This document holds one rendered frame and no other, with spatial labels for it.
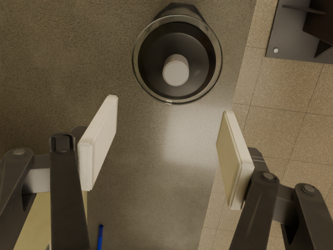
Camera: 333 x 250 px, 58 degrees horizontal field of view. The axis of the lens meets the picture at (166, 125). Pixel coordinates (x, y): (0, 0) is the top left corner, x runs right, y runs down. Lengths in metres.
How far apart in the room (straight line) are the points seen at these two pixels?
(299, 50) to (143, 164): 1.13
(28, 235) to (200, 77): 0.40
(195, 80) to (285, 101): 1.39
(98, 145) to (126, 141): 0.51
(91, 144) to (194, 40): 0.21
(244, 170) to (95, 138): 0.08
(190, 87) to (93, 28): 0.30
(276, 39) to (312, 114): 0.48
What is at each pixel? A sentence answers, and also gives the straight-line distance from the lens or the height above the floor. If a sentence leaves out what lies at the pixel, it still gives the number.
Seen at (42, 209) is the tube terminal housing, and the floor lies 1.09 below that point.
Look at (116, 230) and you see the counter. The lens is 0.85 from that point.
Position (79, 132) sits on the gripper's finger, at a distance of 0.18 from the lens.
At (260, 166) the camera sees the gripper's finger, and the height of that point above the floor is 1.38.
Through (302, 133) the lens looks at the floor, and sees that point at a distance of 1.84.
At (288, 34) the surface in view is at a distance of 1.60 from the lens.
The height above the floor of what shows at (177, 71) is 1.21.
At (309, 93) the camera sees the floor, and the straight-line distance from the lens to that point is 1.75.
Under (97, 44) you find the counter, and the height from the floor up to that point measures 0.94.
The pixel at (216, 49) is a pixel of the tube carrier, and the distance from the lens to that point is 0.36.
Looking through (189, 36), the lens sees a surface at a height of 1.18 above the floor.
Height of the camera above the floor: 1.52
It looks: 63 degrees down
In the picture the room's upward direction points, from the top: 173 degrees counter-clockwise
